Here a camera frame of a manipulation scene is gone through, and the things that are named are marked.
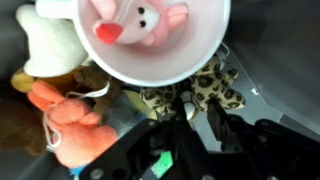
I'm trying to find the leopard print plush toy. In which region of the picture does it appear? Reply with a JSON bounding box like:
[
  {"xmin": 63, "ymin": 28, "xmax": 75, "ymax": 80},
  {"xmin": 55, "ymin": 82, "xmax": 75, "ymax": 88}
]
[{"xmin": 140, "ymin": 55, "xmax": 246, "ymax": 121}]

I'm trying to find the orange plush toy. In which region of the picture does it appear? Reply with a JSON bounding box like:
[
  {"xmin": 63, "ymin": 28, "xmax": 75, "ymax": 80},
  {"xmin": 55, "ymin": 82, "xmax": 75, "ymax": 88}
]
[{"xmin": 27, "ymin": 80, "xmax": 117, "ymax": 169}]

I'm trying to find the grey plastic bin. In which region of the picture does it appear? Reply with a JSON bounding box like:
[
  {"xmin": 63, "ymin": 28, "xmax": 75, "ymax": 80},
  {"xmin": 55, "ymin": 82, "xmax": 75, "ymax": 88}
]
[{"xmin": 189, "ymin": 0, "xmax": 320, "ymax": 151}]

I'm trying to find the pink plush toy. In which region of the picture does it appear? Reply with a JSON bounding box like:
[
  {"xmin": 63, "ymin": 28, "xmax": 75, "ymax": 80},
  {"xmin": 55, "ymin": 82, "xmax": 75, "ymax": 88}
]
[{"xmin": 91, "ymin": 0, "xmax": 189, "ymax": 46}]

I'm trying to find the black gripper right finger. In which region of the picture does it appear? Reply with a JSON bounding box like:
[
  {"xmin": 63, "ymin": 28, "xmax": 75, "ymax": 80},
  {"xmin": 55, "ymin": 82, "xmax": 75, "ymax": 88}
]
[{"xmin": 207, "ymin": 99, "xmax": 244, "ymax": 153}]

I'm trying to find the cream plush toy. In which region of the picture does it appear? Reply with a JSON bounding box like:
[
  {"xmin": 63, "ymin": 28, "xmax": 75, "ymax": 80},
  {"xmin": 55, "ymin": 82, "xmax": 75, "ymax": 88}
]
[{"xmin": 15, "ymin": 4, "xmax": 90, "ymax": 77}]

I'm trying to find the white cup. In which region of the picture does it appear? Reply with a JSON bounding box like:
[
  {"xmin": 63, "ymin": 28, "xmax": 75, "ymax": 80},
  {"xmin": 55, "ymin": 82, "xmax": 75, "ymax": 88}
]
[{"xmin": 35, "ymin": 0, "xmax": 231, "ymax": 87}]

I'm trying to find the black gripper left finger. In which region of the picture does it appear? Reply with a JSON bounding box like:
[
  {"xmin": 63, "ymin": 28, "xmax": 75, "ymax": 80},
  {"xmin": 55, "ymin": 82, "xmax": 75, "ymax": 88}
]
[{"xmin": 168, "ymin": 98, "xmax": 214, "ymax": 180}]

